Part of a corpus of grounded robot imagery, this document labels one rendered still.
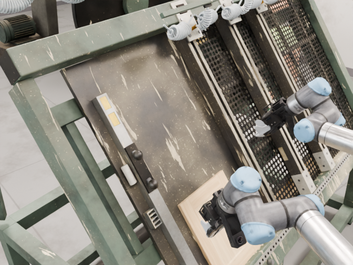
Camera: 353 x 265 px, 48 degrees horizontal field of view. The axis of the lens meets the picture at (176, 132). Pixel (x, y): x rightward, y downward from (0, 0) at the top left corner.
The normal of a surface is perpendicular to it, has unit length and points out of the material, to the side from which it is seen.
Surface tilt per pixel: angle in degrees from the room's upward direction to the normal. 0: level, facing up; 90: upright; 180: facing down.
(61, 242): 0
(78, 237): 0
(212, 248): 56
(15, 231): 0
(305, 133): 90
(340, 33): 90
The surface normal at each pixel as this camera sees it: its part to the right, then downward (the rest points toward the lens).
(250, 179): 0.25, -0.60
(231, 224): 0.46, -0.14
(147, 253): 0.61, -0.24
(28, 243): -0.04, -0.87
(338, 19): -0.77, 0.35
